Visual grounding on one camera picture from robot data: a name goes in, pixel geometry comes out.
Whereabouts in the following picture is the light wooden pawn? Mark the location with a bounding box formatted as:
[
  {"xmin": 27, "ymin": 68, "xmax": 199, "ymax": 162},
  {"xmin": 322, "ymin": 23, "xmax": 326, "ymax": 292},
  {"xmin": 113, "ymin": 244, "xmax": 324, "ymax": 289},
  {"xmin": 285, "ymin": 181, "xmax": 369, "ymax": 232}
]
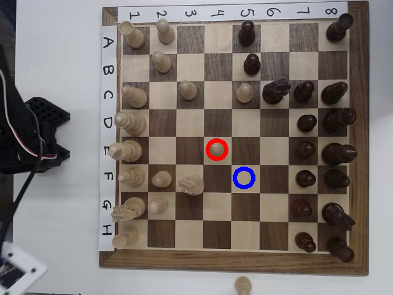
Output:
[
  {"xmin": 151, "ymin": 50, "xmax": 173, "ymax": 74},
  {"xmin": 235, "ymin": 275, "xmax": 253, "ymax": 295},
  {"xmin": 235, "ymin": 82, "xmax": 255, "ymax": 104},
  {"xmin": 209, "ymin": 140, "xmax": 226, "ymax": 159},
  {"xmin": 151, "ymin": 170, "xmax": 173, "ymax": 189},
  {"xmin": 147, "ymin": 195, "xmax": 169, "ymax": 216},
  {"xmin": 178, "ymin": 80, "xmax": 198, "ymax": 101},
  {"xmin": 155, "ymin": 18, "xmax": 176, "ymax": 45}
]

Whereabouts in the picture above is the light wooden knight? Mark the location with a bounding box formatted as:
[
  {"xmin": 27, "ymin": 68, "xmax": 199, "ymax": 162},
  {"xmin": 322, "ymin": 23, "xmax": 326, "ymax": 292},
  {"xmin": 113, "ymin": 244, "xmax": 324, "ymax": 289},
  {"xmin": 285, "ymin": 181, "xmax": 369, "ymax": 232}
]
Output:
[
  {"xmin": 177, "ymin": 175, "xmax": 206, "ymax": 197},
  {"xmin": 111, "ymin": 197, "xmax": 147, "ymax": 222}
]

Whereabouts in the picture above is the light wooden king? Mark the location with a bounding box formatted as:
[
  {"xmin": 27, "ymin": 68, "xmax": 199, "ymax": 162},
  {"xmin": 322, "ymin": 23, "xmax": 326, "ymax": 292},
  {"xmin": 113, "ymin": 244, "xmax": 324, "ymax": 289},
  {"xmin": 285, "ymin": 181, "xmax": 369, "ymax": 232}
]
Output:
[{"xmin": 108, "ymin": 140, "xmax": 144, "ymax": 163}]

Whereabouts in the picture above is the light wooden queen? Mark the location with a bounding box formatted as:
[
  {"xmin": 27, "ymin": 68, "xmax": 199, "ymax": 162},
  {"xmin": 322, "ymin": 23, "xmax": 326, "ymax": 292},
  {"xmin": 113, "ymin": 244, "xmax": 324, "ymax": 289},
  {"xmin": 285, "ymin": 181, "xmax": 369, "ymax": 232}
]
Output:
[{"xmin": 114, "ymin": 111, "xmax": 148, "ymax": 137}]

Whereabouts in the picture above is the light wooden bishop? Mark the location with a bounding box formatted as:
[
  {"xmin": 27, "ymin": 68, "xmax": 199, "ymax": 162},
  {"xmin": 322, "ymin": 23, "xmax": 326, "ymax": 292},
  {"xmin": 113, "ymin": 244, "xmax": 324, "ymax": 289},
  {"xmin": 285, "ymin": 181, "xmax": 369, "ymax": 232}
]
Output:
[
  {"xmin": 117, "ymin": 167, "xmax": 146, "ymax": 189},
  {"xmin": 121, "ymin": 85, "xmax": 149, "ymax": 109}
]

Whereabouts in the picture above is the dark wooden knight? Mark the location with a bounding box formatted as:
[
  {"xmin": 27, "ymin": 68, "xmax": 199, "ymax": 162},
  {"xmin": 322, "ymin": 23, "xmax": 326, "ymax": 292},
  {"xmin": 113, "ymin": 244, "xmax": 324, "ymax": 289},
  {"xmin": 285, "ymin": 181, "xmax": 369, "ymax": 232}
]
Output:
[
  {"xmin": 262, "ymin": 78, "xmax": 292, "ymax": 105},
  {"xmin": 321, "ymin": 202, "xmax": 357, "ymax": 232}
]

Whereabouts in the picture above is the dark wooden pawn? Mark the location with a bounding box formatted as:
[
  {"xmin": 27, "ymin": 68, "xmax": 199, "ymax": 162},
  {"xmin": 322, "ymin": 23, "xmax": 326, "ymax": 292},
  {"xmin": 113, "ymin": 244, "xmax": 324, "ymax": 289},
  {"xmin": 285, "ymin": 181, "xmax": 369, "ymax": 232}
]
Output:
[
  {"xmin": 243, "ymin": 53, "xmax": 262, "ymax": 76},
  {"xmin": 238, "ymin": 20, "xmax": 257, "ymax": 48},
  {"xmin": 295, "ymin": 232, "xmax": 317, "ymax": 254},
  {"xmin": 297, "ymin": 114, "xmax": 318, "ymax": 134},
  {"xmin": 295, "ymin": 170, "xmax": 317, "ymax": 189},
  {"xmin": 293, "ymin": 81, "xmax": 316, "ymax": 104},
  {"xmin": 295, "ymin": 140, "xmax": 317, "ymax": 160},
  {"xmin": 290, "ymin": 199, "xmax": 314, "ymax": 218}
]

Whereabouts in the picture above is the white paper strip with letters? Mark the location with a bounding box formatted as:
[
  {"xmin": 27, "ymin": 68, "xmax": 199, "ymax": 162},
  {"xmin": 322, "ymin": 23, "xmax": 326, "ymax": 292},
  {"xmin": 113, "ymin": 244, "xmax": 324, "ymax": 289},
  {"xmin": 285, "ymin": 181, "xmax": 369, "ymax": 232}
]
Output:
[{"xmin": 98, "ymin": 25, "xmax": 118, "ymax": 252}]

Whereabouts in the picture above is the wooden chess board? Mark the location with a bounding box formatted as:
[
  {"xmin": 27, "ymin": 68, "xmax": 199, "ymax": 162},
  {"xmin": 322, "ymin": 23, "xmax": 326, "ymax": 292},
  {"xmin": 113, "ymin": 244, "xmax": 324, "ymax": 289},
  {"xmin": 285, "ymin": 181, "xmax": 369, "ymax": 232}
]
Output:
[{"xmin": 98, "ymin": 0, "xmax": 370, "ymax": 277}]

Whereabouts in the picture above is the light wooden rook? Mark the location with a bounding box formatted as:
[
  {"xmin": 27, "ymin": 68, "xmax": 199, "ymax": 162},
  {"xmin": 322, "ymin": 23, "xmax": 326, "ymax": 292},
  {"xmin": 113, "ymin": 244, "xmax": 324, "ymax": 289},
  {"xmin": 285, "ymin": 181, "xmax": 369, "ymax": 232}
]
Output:
[
  {"xmin": 119, "ymin": 20, "xmax": 146, "ymax": 50},
  {"xmin": 111, "ymin": 226, "xmax": 139, "ymax": 249}
]

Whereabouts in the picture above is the white paper strip with numbers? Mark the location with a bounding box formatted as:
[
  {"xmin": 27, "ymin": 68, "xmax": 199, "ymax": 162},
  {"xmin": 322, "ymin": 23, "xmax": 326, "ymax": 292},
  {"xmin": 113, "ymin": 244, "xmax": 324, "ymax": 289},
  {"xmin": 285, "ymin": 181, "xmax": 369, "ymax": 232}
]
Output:
[{"xmin": 117, "ymin": 1, "xmax": 349, "ymax": 24}]

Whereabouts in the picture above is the dark wooden king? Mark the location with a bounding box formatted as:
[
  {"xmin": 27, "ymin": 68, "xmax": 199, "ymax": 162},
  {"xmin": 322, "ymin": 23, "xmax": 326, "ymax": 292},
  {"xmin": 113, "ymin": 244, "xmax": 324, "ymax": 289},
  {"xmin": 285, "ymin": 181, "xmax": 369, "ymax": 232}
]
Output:
[{"xmin": 321, "ymin": 143, "xmax": 359, "ymax": 167}]

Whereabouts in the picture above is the dark wooden bishop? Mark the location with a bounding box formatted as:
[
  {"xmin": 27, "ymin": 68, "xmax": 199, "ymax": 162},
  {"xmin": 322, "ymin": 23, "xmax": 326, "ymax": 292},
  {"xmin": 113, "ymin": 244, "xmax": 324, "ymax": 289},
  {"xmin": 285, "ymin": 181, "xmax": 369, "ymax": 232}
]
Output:
[
  {"xmin": 321, "ymin": 81, "xmax": 349, "ymax": 106},
  {"xmin": 323, "ymin": 168, "xmax": 351, "ymax": 190}
]

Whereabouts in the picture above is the dark wooden queen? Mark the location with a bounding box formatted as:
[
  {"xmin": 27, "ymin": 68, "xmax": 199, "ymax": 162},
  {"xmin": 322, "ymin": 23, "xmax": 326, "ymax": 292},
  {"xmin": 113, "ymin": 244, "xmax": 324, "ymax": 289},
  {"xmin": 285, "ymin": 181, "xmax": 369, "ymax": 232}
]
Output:
[{"xmin": 321, "ymin": 108, "xmax": 358, "ymax": 133}]

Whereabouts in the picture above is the dark wooden rook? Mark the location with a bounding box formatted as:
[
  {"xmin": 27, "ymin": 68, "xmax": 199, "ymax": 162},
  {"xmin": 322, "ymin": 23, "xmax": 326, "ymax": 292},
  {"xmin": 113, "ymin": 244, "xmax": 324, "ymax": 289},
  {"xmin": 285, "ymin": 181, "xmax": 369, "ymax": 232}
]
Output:
[
  {"xmin": 325, "ymin": 13, "xmax": 355, "ymax": 44},
  {"xmin": 326, "ymin": 237, "xmax": 356, "ymax": 264}
]

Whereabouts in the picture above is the red white black servo wire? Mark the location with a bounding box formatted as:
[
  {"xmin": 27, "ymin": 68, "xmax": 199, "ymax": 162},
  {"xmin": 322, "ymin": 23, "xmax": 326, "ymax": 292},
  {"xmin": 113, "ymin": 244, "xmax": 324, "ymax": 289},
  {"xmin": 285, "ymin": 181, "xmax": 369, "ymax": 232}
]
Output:
[{"xmin": 0, "ymin": 69, "xmax": 59, "ymax": 160}]

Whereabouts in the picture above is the white camera mount with board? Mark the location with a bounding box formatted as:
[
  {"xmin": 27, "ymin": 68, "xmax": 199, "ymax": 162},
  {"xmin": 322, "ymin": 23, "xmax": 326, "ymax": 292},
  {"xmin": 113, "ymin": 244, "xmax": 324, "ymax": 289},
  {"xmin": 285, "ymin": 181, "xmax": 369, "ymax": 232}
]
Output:
[{"xmin": 0, "ymin": 240, "xmax": 49, "ymax": 293}]

